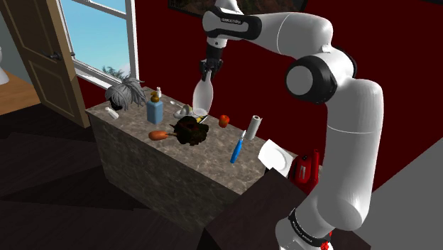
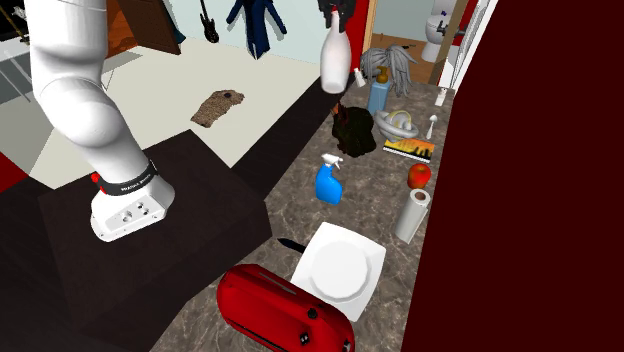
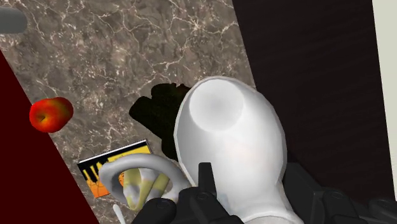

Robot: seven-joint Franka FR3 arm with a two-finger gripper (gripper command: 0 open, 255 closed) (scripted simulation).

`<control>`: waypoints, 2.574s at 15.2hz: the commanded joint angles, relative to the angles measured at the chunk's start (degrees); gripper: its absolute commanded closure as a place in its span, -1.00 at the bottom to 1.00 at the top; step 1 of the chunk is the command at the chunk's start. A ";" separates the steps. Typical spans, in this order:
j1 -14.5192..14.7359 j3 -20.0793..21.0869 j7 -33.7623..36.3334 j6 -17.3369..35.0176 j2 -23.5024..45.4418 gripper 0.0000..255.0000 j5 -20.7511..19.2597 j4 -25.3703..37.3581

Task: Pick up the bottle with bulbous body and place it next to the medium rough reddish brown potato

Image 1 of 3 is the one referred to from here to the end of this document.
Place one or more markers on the small white shaker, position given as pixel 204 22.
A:
pixel 111 113

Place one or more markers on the yellow and black tool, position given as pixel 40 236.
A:
pixel 202 119

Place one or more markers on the small white bottle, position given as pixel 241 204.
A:
pixel 159 91

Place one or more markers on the red apple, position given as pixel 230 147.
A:
pixel 224 121

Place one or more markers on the clear glass bottle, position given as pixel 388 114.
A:
pixel 202 95

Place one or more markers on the white paper towel roll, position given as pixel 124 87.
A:
pixel 253 127

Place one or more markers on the wooden door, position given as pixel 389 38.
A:
pixel 45 59

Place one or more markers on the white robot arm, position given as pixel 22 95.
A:
pixel 346 104

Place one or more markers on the dark brown leafy plant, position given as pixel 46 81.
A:
pixel 190 131

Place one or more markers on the white bowl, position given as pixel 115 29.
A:
pixel 183 112

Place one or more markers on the silver spoon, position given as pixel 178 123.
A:
pixel 175 103

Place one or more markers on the white plate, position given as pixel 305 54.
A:
pixel 275 157

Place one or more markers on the dark robot stand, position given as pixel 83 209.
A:
pixel 256 214

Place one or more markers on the grey potted plant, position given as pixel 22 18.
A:
pixel 125 93

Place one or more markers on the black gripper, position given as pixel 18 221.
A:
pixel 210 65

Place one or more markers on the orange sausage on stick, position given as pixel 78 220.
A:
pixel 158 135

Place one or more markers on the dark wall picture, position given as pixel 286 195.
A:
pixel 242 7

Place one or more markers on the red appliance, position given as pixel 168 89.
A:
pixel 304 171

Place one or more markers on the marble kitchen counter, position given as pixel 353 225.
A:
pixel 193 162

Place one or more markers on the blue soap dispenser bottle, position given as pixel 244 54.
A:
pixel 154 110

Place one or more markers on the white framed window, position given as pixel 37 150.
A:
pixel 100 38

